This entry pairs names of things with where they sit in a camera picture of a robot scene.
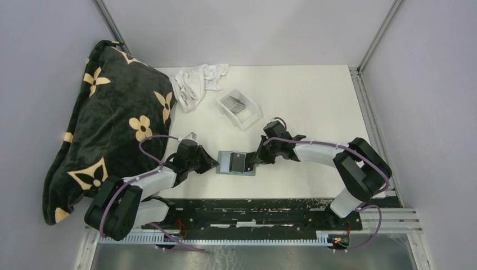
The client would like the silver VIP credit card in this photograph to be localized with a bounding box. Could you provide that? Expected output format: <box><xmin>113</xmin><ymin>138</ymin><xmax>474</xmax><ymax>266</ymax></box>
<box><xmin>217</xmin><ymin>151</ymin><xmax>231</xmax><ymax>174</ymax></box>

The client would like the green leather card holder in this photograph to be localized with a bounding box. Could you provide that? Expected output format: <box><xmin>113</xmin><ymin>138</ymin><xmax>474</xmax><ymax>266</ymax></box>
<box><xmin>216</xmin><ymin>151</ymin><xmax>256</xmax><ymax>177</ymax></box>

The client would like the clear plastic card box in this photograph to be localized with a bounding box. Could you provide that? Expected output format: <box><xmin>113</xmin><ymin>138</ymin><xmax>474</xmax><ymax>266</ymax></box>
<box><xmin>216</xmin><ymin>88</ymin><xmax>263</xmax><ymax>131</ymax></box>

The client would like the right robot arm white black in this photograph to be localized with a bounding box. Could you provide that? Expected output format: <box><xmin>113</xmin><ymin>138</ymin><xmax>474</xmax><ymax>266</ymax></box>
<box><xmin>232</xmin><ymin>118</ymin><xmax>392</xmax><ymax>230</ymax></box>

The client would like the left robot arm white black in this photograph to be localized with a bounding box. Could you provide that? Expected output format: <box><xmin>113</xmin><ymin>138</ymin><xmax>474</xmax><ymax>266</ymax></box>
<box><xmin>84</xmin><ymin>139</ymin><xmax>219</xmax><ymax>241</ymax></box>

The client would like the stack of credit cards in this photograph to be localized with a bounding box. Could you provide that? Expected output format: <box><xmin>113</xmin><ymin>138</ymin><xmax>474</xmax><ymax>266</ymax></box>
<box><xmin>223</xmin><ymin>96</ymin><xmax>246</xmax><ymax>114</ymax></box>

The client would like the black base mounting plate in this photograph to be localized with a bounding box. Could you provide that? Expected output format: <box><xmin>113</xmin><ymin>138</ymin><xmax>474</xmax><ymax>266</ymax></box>
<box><xmin>139</xmin><ymin>197</ymin><xmax>403</xmax><ymax>241</ymax></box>

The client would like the white crumpled cloth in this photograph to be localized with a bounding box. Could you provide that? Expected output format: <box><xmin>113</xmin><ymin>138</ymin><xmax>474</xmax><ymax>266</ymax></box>
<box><xmin>169</xmin><ymin>64</ymin><xmax>230</xmax><ymax>113</ymax></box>

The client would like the black floral blanket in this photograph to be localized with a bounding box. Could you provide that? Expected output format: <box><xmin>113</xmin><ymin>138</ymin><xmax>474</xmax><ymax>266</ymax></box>
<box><xmin>42</xmin><ymin>40</ymin><xmax>176</xmax><ymax>226</ymax></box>

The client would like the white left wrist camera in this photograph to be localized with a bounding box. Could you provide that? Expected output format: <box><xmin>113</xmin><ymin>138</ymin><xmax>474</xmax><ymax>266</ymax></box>
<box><xmin>178</xmin><ymin>132</ymin><xmax>198</xmax><ymax>146</ymax></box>

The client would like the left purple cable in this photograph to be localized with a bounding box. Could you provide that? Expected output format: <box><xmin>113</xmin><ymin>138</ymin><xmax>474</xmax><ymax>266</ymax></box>
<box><xmin>98</xmin><ymin>134</ymin><xmax>206</xmax><ymax>252</ymax></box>

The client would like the purple cable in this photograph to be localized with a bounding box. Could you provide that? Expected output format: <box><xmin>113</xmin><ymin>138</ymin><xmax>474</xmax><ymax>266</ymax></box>
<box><xmin>262</xmin><ymin>117</ymin><xmax>392</xmax><ymax>253</ymax></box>
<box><xmin>98</xmin><ymin>134</ymin><xmax>206</xmax><ymax>252</ymax></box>

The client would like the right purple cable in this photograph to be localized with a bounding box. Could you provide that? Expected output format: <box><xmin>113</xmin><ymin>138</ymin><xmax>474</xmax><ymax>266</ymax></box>
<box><xmin>262</xmin><ymin>117</ymin><xmax>392</xmax><ymax>253</ymax></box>

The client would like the aluminium rail frame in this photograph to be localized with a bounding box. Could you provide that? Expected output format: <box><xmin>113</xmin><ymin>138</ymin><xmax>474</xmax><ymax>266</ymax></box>
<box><xmin>74</xmin><ymin>1</ymin><xmax>431</xmax><ymax>269</ymax></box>

